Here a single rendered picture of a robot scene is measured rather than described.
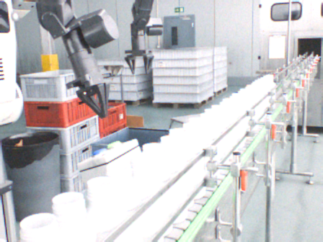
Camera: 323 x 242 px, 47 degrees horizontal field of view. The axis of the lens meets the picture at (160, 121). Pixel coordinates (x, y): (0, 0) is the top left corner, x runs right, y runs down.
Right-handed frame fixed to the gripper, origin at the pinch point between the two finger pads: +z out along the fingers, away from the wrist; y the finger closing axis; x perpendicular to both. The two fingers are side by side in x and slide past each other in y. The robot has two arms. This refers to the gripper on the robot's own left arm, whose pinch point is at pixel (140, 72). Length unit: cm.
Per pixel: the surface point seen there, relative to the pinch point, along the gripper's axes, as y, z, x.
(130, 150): -31, 11, 67
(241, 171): -55, 15, 64
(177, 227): -46, 22, 78
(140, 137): 8.9, 32.1, -13.9
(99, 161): -29, 11, 77
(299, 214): -56, 125, -146
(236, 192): -54, 19, 64
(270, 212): -44, 87, -64
